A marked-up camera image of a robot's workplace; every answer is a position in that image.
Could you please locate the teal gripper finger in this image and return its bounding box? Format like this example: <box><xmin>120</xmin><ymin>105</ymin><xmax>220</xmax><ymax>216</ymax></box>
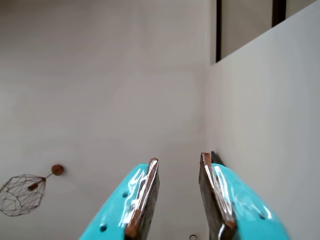
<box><xmin>78</xmin><ymin>157</ymin><xmax>160</xmax><ymax>240</ymax></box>
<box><xmin>198</xmin><ymin>151</ymin><xmax>292</xmax><ymax>240</ymax></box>

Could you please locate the black window frame post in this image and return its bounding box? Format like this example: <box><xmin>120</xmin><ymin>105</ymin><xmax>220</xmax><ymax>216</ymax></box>
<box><xmin>271</xmin><ymin>0</ymin><xmax>287</xmax><ymax>28</ymax></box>
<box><xmin>215</xmin><ymin>0</ymin><xmax>224</xmax><ymax>63</ymax></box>

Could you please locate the wire cage pendant lamp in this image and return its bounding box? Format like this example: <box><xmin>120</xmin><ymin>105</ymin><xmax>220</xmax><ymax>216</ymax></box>
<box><xmin>0</xmin><ymin>164</ymin><xmax>65</xmax><ymax>218</ymax></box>

